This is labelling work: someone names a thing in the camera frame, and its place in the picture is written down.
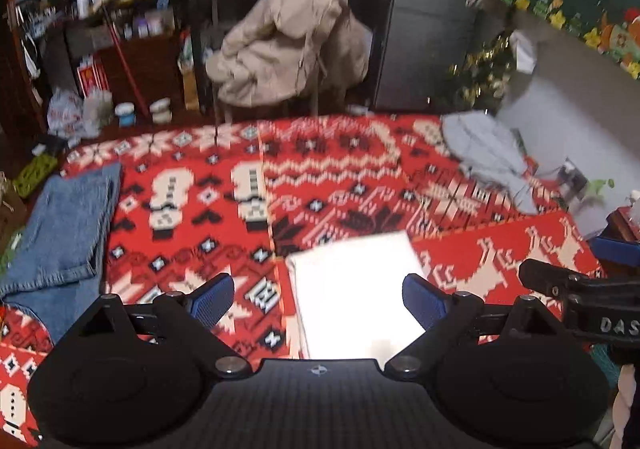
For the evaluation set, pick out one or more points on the grey garment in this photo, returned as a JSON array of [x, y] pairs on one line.
[[488, 152]]

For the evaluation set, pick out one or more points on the blue denim jeans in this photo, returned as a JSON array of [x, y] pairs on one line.
[[57, 270]]

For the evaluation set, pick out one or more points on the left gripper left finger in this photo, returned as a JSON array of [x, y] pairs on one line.
[[190, 318]]

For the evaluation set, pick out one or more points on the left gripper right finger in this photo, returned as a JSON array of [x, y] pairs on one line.
[[445, 318]]

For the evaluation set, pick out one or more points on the beige jacket on chair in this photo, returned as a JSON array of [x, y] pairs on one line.
[[282, 48]]

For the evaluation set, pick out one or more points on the small christmas tree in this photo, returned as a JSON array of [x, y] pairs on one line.
[[480, 81]]

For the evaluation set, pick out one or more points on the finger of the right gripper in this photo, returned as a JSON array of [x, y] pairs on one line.
[[618, 251]]

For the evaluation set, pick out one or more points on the red broom stick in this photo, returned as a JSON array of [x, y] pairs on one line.
[[140, 101]]

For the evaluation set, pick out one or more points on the red box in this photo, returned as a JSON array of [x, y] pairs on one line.
[[92, 78]]

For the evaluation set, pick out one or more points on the grey refrigerator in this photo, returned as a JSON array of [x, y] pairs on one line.
[[424, 39]]

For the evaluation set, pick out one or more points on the white plastic bag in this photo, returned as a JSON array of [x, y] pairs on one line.
[[70, 116]]

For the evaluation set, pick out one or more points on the white knit sweater vest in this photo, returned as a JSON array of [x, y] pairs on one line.
[[348, 297]]

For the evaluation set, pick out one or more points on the red patterned table cloth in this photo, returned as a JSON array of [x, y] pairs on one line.
[[245, 198]]

